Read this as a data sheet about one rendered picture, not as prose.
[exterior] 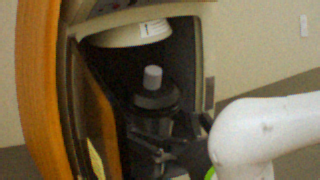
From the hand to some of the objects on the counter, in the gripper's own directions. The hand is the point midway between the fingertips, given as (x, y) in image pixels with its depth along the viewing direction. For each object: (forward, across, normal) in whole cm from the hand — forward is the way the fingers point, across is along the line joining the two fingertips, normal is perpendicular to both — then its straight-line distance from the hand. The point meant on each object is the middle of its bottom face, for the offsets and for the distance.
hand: (149, 116), depth 107 cm
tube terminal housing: (+15, 0, +26) cm, 30 cm away
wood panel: (+18, +23, +26) cm, 39 cm away
